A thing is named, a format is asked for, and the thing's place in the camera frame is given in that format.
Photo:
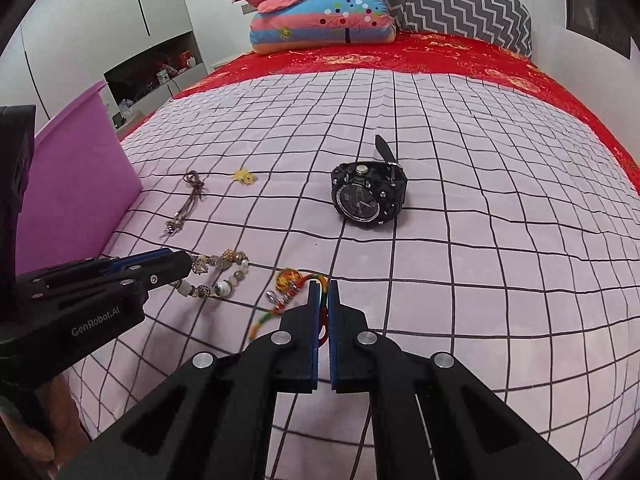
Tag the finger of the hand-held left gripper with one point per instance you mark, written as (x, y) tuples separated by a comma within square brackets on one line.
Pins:
[(165, 270), (135, 261)]

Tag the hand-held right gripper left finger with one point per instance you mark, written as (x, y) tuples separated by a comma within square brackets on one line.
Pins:
[(315, 350)]

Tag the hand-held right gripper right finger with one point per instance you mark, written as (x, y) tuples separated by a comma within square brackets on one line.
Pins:
[(333, 360)]

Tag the purple plastic container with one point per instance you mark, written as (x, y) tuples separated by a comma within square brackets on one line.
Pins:
[(75, 185)]

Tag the person's left hand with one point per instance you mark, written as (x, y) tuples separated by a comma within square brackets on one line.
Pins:
[(70, 410)]

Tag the small yellow charm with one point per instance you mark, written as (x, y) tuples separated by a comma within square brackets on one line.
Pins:
[(244, 176)]

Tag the black wrist watch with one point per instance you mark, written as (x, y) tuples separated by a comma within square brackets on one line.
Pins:
[(360, 200)]

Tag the small red box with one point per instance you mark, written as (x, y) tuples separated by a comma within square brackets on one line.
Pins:
[(187, 58)]

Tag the white wardrobe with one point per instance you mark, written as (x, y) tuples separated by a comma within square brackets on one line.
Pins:
[(100, 20)]

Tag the striped colourful pillow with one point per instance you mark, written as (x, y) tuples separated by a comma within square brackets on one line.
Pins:
[(320, 22)]

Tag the red patterned bedsheet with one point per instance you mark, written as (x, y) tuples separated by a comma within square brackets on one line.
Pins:
[(450, 60)]

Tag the grey chevron pillow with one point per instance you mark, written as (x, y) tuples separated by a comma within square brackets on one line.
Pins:
[(450, 0)]

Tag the dark framed window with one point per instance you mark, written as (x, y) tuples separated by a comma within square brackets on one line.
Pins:
[(585, 5)]

